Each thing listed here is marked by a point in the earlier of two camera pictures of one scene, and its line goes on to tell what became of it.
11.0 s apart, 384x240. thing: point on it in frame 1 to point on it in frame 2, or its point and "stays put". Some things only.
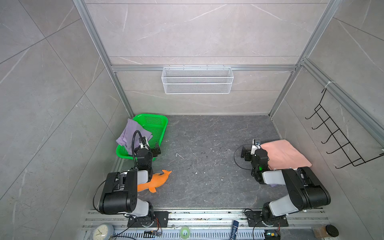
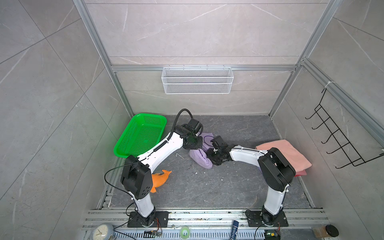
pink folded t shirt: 282,156 stays put
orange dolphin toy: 157,180 stays put
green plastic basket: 155,124 stays put
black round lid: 332,230 stays put
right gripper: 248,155 to 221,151
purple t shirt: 130,137 to 199,156
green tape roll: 182,229 stays put
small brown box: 320,232 stays put
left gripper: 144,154 to 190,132
